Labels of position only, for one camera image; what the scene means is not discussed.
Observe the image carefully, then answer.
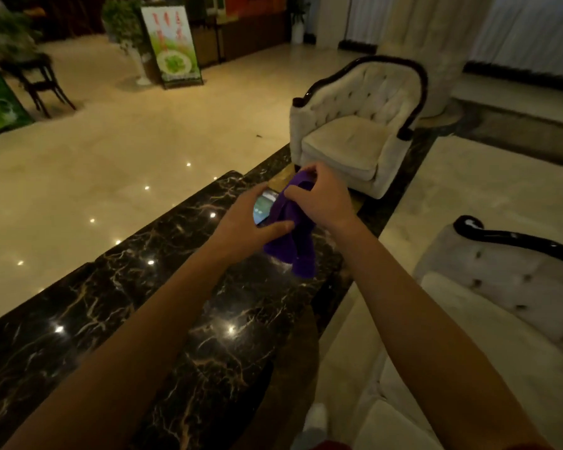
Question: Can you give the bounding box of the potted plant in white pot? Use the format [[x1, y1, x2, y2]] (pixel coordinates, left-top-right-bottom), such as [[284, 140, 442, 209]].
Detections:
[[287, 0, 311, 45]]

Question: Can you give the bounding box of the potted plant on white stand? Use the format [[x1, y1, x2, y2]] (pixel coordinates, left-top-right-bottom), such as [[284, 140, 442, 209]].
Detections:
[[101, 0, 154, 87]]

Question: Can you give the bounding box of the black wooden stool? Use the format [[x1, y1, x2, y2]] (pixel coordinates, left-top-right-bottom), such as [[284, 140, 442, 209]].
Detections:
[[0, 52, 77, 119]]

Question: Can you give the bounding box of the white draped column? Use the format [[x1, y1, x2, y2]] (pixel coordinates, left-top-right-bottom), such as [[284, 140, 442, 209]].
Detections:
[[377, 0, 496, 118]]

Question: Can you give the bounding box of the person's right forearm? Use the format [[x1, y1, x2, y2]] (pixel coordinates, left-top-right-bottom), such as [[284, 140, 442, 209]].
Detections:
[[331, 217, 552, 450]]

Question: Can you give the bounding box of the standing sign with green dish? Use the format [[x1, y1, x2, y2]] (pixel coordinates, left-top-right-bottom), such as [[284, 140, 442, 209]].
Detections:
[[140, 3, 204, 89]]

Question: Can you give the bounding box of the white curtain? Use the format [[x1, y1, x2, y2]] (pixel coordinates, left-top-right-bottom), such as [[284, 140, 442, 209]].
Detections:
[[468, 0, 563, 81]]

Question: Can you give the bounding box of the leafy plant on stool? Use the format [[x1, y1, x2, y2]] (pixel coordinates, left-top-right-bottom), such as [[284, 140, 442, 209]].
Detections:
[[0, 9, 39, 61]]

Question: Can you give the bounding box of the person's left hand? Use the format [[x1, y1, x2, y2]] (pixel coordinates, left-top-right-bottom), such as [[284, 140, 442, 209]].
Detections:
[[210, 182, 296, 266]]

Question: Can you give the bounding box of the purple cloth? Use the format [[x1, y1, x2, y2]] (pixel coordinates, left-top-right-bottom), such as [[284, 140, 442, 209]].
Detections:
[[263, 170, 318, 280]]

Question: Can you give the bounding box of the dark wooden counter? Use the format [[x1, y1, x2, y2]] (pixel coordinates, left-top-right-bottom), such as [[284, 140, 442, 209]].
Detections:
[[188, 0, 292, 68]]

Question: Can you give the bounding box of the person's left forearm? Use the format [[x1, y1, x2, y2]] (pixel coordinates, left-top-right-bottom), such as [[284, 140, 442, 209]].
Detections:
[[2, 239, 238, 450]]

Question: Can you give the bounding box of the person's right hand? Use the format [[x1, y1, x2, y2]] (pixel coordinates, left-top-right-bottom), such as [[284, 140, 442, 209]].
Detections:
[[283, 162, 360, 233]]

